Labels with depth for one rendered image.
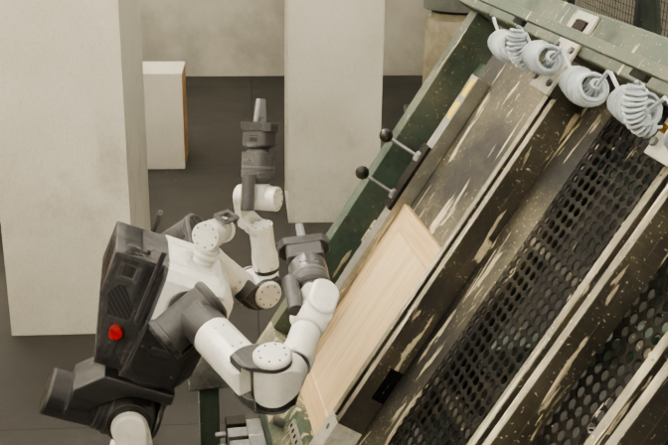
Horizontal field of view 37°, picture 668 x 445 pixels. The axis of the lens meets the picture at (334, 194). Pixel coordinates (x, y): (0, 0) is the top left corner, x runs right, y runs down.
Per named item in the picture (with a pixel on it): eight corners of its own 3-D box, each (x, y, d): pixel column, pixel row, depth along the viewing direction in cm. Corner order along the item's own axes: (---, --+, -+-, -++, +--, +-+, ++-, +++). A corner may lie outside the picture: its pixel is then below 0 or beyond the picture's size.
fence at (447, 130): (296, 366, 284) (284, 360, 283) (483, 81, 267) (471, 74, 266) (299, 373, 279) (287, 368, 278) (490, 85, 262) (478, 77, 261)
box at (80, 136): (46, 263, 573) (19, -50, 516) (152, 261, 578) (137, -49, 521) (11, 336, 488) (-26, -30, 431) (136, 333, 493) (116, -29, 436)
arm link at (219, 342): (249, 377, 188) (192, 319, 204) (250, 430, 195) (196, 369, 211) (300, 356, 194) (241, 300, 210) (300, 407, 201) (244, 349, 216)
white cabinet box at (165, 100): (113, 152, 783) (107, 61, 760) (188, 151, 788) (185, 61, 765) (105, 170, 741) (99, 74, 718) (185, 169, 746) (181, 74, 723)
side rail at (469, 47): (300, 334, 309) (269, 319, 306) (500, 29, 290) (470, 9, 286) (303, 343, 304) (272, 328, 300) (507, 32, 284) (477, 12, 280)
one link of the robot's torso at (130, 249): (67, 385, 221) (123, 244, 213) (75, 319, 253) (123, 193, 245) (193, 420, 230) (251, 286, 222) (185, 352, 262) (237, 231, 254)
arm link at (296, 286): (336, 270, 225) (345, 307, 217) (313, 302, 231) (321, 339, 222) (291, 257, 220) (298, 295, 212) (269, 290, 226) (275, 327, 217)
